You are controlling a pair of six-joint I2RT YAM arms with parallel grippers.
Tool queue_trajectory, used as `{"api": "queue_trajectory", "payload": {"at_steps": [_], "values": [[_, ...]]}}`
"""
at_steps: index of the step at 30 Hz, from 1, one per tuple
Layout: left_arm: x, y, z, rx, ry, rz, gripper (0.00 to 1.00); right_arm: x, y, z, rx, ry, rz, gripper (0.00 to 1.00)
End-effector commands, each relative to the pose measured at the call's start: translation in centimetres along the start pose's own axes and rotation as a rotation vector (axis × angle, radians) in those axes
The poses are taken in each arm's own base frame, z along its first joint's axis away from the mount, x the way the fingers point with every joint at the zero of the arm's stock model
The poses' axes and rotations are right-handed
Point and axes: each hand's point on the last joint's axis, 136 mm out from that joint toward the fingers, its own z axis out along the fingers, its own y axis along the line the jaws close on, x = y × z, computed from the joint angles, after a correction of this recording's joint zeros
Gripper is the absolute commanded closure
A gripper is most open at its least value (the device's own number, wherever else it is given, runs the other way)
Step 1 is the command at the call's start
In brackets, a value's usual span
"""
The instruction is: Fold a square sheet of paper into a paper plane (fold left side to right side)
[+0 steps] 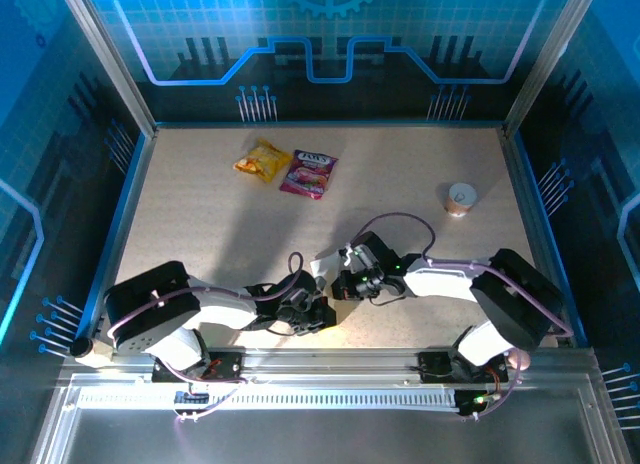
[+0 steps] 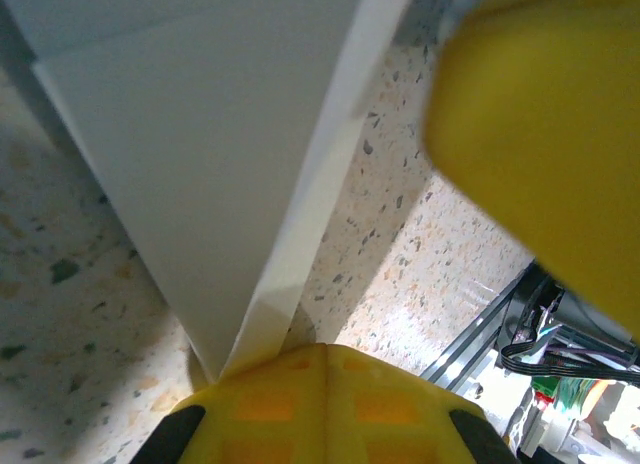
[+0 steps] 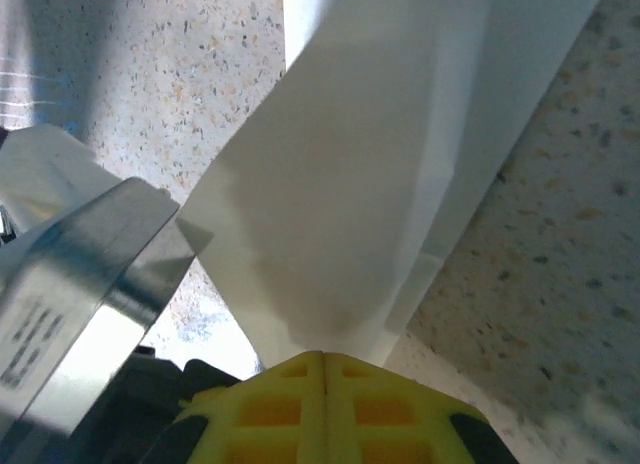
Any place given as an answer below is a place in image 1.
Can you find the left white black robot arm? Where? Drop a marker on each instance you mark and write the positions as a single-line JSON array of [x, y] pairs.
[[220, 306]]

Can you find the paper cup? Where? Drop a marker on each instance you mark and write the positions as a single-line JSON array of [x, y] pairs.
[[459, 199]]

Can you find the purple berry candy bag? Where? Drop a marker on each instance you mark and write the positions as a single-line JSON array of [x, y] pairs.
[[310, 174]]

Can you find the grey metal plate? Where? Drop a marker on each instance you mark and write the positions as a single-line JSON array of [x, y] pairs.
[[320, 439]]

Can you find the small connector board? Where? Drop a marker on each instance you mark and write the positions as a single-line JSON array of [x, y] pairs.
[[192, 398]]

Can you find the black controller board green LED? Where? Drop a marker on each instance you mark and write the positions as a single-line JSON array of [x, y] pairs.
[[470, 401]]

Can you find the yellow corn chips bag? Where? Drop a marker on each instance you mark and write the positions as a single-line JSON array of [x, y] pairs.
[[262, 161]]

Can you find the pink round object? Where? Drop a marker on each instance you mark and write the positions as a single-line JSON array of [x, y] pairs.
[[514, 360]]

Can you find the black knob beige box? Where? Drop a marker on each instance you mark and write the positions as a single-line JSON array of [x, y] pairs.
[[82, 347]]

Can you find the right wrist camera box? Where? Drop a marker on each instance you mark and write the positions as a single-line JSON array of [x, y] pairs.
[[356, 259]]

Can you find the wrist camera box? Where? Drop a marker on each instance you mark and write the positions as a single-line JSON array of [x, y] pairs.
[[301, 299], [356, 259]]

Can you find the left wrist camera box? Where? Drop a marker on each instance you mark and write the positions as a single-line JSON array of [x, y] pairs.
[[301, 299]]

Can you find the aluminium frame beam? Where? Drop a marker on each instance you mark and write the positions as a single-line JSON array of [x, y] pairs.
[[330, 364]]

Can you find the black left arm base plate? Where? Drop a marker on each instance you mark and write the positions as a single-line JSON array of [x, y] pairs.
[[230, 366]]

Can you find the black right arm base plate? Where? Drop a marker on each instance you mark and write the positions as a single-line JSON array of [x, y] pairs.
[[430, 366]]

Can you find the aluminium frame post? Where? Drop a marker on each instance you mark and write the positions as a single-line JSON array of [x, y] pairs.
[[546, 64], [112, 64]]

